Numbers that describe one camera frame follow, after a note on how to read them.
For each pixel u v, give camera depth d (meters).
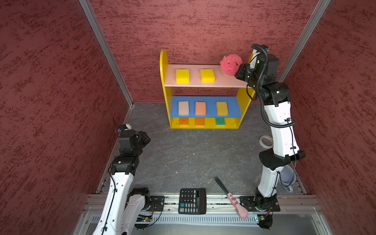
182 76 0.76
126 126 0.66
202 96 1.16
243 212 0.71
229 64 0.67
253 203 0.74
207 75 0.76
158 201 0.74
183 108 0.96
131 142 0.57
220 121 1.06
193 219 0.77
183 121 1.06
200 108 0.95
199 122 1.07
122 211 0.43
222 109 0.95
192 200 0.73
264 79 0.46
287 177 0.84
